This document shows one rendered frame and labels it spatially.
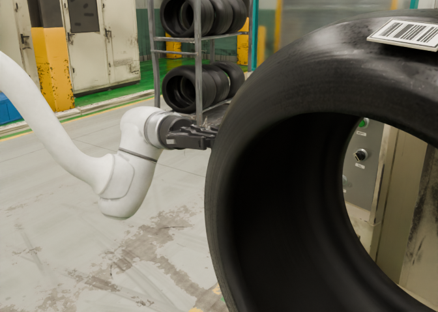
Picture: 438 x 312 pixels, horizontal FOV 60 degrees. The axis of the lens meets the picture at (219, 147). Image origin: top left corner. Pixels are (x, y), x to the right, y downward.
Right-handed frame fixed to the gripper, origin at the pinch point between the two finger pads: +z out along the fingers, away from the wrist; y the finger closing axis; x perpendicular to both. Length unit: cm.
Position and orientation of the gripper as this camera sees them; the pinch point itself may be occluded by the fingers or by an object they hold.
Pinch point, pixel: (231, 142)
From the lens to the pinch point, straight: 72.2
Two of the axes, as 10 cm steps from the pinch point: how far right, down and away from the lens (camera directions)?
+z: 6.3, 1.4, -7.7
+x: 0.9, 9.7, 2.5
